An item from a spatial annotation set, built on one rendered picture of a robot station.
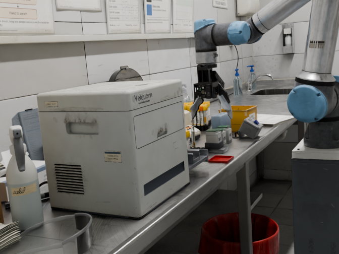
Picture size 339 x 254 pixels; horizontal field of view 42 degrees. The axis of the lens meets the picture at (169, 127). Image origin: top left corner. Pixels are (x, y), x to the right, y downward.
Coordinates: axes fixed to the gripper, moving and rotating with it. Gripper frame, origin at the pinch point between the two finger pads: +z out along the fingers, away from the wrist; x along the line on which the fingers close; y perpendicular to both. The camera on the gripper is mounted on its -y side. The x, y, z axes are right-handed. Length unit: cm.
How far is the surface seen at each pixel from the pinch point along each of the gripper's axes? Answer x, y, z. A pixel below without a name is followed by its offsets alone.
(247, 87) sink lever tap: -41, -191, 9
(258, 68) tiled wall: -45, -242, -3
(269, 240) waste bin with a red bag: 13, -24, 56
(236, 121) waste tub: -1.5, -33.6, 6.8
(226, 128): 0.9, -12.6, 6.0
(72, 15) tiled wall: -57, 1, -42
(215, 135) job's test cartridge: 1.4, 2.1, 5.5
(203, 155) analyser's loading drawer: 4.2, 21.5, 7.9
